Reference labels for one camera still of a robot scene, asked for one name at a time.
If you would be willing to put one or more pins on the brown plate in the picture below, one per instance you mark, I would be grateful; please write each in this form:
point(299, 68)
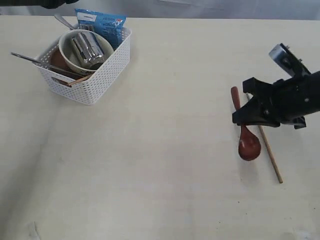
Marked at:
point(57, 60)

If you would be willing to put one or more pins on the wooden chopstick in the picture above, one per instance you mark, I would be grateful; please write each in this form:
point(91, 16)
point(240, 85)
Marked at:
point(79, 80)
point(270, 154)

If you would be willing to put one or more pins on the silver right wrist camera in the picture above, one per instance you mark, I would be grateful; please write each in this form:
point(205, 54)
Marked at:
point(287, 61)

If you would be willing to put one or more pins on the blue snack packet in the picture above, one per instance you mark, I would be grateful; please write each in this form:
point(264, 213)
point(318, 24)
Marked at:
point(107, 25)

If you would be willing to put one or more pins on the cream ceramic bowl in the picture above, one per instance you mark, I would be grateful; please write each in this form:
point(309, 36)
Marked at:
point(66, 50)

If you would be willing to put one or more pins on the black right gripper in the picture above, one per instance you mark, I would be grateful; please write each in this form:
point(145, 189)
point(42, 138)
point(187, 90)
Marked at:
point(284, 102)

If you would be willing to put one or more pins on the white perforated plastic basket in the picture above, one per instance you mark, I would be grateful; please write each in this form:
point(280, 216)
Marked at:
point(89, 91)

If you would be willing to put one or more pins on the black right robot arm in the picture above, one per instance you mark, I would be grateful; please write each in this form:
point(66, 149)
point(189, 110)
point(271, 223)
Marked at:
point(315, 92)

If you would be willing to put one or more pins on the shiny steel cup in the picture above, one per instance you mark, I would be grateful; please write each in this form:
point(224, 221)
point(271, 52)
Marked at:
point(87, 50)

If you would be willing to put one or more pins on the silver metal knife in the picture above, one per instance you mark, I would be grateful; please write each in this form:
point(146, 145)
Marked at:
point(45, 64)

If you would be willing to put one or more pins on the red-brown wooden spoon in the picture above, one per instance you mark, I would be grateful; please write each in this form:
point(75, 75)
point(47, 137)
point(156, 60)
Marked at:
point(249, 147)

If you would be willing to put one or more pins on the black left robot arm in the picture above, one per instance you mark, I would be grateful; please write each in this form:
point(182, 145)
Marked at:
point(47, 4)

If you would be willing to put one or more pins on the silver metal spoon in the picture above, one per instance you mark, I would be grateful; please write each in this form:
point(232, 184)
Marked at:
point(63, 21)

